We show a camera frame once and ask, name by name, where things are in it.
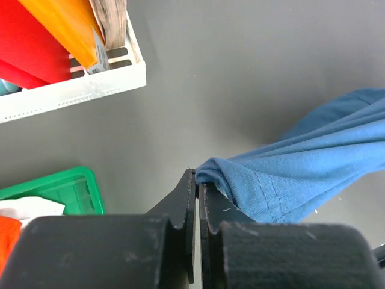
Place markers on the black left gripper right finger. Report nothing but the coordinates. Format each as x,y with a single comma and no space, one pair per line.
229,241

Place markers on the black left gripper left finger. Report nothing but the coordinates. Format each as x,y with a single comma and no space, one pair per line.
178,247

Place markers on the blue t-shirt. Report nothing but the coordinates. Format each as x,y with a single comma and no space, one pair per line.
327,150

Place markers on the green plastic crate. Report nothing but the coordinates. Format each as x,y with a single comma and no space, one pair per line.
75,188

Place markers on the white slotted storage basket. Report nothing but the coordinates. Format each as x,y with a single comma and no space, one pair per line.
127,72

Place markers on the white cloth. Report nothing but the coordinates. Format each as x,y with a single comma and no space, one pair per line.
30,207

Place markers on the orange t-shirt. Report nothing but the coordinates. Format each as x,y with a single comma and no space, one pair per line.
10,230

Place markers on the wooden board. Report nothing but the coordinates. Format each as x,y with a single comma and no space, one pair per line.
111,19

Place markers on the orange plastic board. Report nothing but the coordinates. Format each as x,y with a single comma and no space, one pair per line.
74,26

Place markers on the red plastic board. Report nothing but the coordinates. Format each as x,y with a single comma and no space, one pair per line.
30,56

